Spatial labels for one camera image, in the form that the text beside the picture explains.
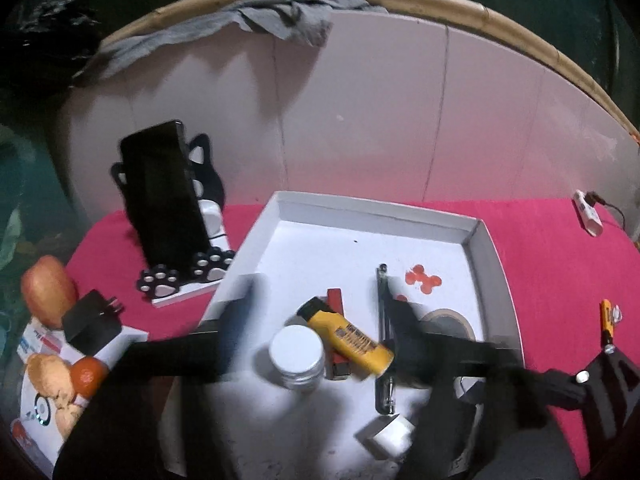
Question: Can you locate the white cardboard tray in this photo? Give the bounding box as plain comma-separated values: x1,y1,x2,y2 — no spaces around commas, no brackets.
165,190,526,480

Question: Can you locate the black white cat phone stand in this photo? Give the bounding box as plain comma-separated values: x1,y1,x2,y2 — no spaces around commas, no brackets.
111,132,236,308

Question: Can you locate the black charging cable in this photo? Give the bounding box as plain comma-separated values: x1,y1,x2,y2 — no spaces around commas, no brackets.
585,191,633,233

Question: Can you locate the red apple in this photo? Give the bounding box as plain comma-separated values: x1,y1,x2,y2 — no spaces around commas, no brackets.
21,255,78,330

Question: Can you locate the white printed box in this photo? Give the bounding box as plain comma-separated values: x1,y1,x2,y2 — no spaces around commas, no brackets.
10,317,150,476

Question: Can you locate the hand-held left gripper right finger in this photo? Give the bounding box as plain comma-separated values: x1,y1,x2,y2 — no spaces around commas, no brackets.
389,299,581,480

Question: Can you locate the slim yellow marker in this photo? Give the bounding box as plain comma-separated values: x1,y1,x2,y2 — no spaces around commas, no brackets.
599,299,617,353

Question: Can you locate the yellow lighter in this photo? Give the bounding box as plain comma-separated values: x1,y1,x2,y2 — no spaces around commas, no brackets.
296,296,396,376

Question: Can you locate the black pen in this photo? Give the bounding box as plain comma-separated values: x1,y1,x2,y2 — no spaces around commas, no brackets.
374,263,396,416

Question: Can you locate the white power adapter cube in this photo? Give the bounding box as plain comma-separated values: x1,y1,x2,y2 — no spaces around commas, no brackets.
356,412,417,461

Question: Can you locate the red rectangular lighter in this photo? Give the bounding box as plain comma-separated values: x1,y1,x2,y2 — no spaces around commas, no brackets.
322,287,351,381

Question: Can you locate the brown tape roll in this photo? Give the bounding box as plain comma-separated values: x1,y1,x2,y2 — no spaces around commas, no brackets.
417,307,477,343

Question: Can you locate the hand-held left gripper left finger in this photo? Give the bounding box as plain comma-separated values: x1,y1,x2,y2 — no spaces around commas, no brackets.
52,276,258,480

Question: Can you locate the white plastic jar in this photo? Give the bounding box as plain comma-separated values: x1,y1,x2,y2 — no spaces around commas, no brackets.
269,324,326,391

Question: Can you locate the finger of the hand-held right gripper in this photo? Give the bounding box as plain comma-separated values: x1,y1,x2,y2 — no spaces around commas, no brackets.
542,345,640,466

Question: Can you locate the black power adapter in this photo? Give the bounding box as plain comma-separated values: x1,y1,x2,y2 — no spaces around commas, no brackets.
61,289,126,355

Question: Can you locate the dark crumpled bag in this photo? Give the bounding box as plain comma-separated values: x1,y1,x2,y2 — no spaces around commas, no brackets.
10,0,101,61

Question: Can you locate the black smartphone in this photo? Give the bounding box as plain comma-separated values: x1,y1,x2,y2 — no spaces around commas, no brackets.
118,120,211,266

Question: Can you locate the grey cloth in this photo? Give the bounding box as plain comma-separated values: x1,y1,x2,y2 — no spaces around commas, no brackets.
72,0,388,88

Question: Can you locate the orange tangerine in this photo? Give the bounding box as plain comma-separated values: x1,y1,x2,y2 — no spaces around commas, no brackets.
69,356,110,397

